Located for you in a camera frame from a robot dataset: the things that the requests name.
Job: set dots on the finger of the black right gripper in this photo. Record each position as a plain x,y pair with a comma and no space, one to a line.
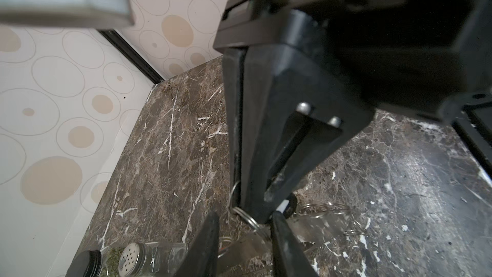
232,71

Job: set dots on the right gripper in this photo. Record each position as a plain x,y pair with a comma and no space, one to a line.
419,58

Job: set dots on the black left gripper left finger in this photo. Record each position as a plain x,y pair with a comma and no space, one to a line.
202,257

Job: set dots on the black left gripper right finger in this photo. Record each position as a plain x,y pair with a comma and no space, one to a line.
288,257

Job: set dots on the key with black tag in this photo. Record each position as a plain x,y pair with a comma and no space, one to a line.
288,206

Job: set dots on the small clear glass bottle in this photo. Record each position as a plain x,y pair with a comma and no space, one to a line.
152,259

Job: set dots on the dark lid spice jar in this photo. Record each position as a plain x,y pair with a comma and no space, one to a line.
96,263

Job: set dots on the black vertical frame post right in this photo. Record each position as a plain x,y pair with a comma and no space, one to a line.
130,53

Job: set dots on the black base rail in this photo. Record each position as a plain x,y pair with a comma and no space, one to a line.
473,126

